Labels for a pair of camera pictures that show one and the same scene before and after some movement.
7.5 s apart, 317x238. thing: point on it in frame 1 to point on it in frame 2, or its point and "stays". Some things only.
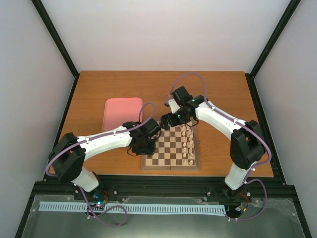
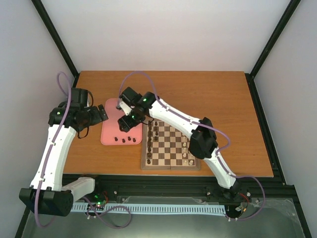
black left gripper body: x=145 y=148 to x=95 y=118
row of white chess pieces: x=187 y=145 stays
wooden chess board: x=177 y=148 stays
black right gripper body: x=181 y=119 to x=135 y=120
